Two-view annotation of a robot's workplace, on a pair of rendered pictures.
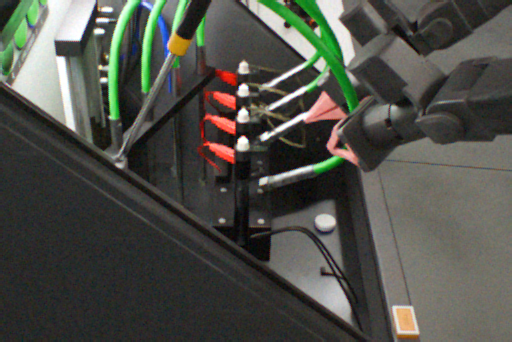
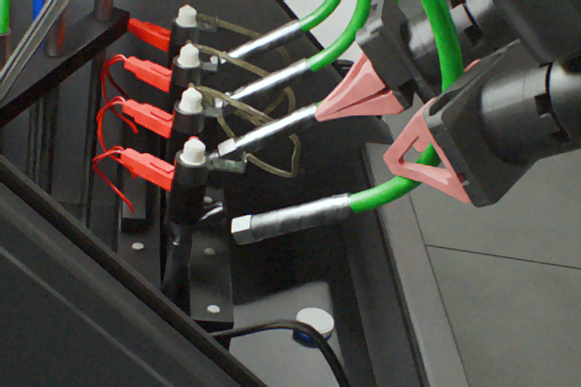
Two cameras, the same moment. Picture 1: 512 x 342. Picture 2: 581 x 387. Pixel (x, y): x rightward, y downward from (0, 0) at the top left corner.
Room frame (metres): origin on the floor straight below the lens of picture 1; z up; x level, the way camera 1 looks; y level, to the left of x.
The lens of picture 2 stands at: (0.14, 0.07, 1.60)
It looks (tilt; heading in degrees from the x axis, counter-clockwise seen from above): 34 degrees down; 346
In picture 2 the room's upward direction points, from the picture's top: 12 degrees clockwise
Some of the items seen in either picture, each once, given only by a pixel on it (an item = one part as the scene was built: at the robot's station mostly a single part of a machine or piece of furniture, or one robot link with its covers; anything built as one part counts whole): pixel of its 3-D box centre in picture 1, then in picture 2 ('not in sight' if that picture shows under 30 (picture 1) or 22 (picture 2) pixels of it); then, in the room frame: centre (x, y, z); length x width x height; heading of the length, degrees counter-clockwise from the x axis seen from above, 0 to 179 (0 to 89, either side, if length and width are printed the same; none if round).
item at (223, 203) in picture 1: (241, 193); (163, 259); (1.03, -0.04, 0.91); 0.34 x 0.10 x 0.15; 178
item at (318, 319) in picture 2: (325, 223); (314, 324); (1.02, -0.20, 0.84); 0.04 x 0.04 x 0.01
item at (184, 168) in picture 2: (248, 196); (189, 261); (0.91, -0.05, 1.00); 0.05 x 0.03 x 0.21; 88
